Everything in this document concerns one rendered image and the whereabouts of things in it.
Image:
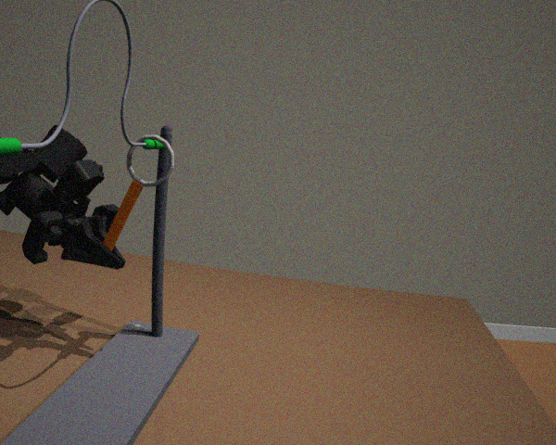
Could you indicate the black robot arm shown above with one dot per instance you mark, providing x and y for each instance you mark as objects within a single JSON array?
[{"x": 62, "y": 160}]

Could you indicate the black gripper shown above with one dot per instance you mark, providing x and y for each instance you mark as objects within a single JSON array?
[{"x": 80, "y": 237}]

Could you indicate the grey loop with orange handle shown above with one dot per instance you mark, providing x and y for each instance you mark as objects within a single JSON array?
[{"x": 134, "y": 190}]

